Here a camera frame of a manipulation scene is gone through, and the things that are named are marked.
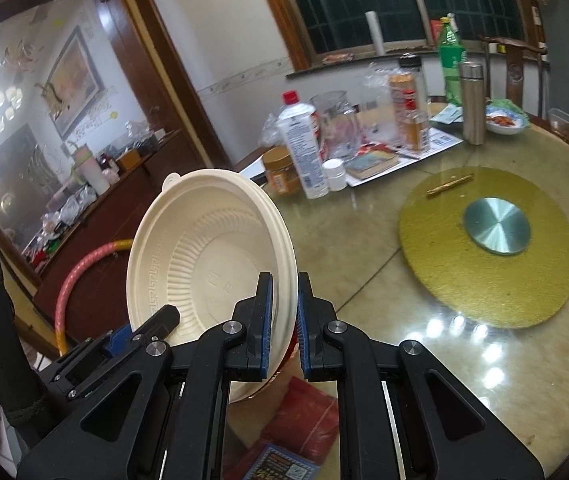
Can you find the wall mirror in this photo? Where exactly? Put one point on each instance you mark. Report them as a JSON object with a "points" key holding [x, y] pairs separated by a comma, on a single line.
{"points": [[9, 180]]}

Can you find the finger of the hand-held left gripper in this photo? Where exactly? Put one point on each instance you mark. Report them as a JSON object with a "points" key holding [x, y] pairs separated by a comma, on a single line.
{"points": [[120, 338], [167, 316]]}

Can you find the green plastic bag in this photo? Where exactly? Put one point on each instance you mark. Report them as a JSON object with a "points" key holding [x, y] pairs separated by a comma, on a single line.
{"points": [[507, 105]]}

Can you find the clear plastic bag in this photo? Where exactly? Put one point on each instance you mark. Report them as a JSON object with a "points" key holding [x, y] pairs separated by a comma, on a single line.
{"points": [[270, 130]]}

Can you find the small white jar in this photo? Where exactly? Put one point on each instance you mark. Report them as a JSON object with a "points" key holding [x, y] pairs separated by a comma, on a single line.
{"points": [[335, 174]]}

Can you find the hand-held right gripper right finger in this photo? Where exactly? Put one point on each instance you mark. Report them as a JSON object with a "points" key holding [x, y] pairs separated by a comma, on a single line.
{"points": [[302, 330]]}

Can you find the white roll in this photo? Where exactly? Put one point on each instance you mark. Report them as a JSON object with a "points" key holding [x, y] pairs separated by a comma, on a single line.
{"points": [[377, 35]]}

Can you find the green soda bottle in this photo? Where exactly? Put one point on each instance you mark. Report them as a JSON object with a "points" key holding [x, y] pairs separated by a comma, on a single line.
{"points": [[450, 60]]}

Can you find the pink yellow blue hula hoop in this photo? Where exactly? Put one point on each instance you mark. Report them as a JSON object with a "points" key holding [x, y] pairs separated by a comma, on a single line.
{"points": [[79, 270]]}

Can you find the worn book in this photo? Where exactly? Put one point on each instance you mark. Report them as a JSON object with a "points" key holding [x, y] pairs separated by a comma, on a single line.
{"points": [[372, 162]]}

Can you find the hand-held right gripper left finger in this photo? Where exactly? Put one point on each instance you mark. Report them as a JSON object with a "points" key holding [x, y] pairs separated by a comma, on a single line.
{"points": [[264, 325]]}

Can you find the clear bottle black lid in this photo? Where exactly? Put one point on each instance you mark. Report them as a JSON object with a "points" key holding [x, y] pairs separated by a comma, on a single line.
{"points": [[411, 62]]}

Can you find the small red box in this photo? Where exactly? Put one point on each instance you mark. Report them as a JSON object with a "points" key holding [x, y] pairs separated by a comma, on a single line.
{"points": [[434, 27]]}

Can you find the wooden framed window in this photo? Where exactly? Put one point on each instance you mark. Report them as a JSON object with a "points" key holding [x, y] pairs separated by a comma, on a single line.
{"points": [[389, 0]]}

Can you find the wooden sideboard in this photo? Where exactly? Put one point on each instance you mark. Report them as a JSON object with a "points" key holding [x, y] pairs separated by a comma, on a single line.
{"points": [[164, 160]]}

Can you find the printed paper sheet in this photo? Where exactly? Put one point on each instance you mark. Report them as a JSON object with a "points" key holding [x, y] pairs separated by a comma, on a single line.
{"points": [[439, 139]]}

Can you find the orange jar brown lid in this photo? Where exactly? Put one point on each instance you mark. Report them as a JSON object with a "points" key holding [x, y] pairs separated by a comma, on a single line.
{"points": [[279, 172]]}

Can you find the white bottle red cap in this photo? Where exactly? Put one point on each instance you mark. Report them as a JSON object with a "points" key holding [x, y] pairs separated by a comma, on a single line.
{"points": [[290, 97]]}

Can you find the steel thermos flask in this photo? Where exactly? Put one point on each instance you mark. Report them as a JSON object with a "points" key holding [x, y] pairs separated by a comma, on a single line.
{"points": [[473, 102]]}

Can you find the framed wall painting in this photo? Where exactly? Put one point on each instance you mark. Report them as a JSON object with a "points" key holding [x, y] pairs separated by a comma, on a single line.
{"points": [[72, 77]]}

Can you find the gold round turntable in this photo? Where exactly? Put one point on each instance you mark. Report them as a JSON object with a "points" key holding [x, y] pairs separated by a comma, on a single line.
{"points": [[514, 280]]}

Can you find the clear plastic container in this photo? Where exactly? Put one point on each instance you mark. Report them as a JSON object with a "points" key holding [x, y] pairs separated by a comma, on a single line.
{"points": [[567, 125]]}

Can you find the small gold stick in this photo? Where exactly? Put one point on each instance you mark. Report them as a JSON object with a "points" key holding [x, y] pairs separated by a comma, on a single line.
{"points": [[449, 185]]}

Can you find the clear glass pitcher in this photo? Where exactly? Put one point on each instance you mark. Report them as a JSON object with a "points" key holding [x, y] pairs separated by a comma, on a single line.
{"points": [[337, 125]]}

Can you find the blue and white plate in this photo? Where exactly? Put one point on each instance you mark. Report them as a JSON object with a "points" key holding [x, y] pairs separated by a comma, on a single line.
{"points": [[507, 127]]}

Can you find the printed blue orange box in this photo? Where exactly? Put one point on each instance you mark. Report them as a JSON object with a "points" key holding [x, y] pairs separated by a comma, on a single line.
{"points": [[279, 465]]}

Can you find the beige ribbed plastic bowl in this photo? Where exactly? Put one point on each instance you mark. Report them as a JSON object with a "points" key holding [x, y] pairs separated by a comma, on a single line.
{"points": [[204, 260]]}

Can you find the fried food pieces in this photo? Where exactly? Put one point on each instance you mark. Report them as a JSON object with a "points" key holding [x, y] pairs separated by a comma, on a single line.
{"points": [[502, 119]]}

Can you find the dark wooden chair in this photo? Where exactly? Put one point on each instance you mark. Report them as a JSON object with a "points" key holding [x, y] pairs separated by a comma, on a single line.
{"points": [[514, 67]]}

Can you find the wooden door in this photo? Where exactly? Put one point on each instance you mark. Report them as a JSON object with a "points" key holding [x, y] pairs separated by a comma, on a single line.
{"points": [[164, 60]]}

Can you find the small wooden box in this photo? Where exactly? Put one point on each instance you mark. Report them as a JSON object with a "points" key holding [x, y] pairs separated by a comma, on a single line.
{"points": [[128, 160]]}

